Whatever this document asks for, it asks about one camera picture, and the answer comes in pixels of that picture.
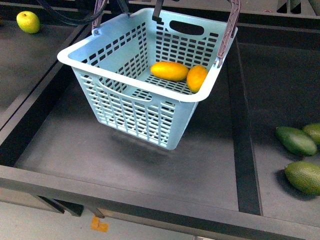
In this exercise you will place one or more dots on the light blue plastic basket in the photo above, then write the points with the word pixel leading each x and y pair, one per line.
pixel 113 68

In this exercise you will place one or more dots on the yellow mango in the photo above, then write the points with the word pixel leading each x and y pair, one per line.
pixel 171 71

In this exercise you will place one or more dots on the yellow lemon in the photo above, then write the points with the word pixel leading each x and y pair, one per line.
pixel 195 78

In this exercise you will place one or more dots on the grey-brown basket handle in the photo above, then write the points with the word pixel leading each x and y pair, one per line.
pixel 228 33

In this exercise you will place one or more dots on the orange floor marker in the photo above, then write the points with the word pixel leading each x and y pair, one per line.
pixel 97 225

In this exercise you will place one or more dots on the green apple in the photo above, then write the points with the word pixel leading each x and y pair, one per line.
pixel 28 22

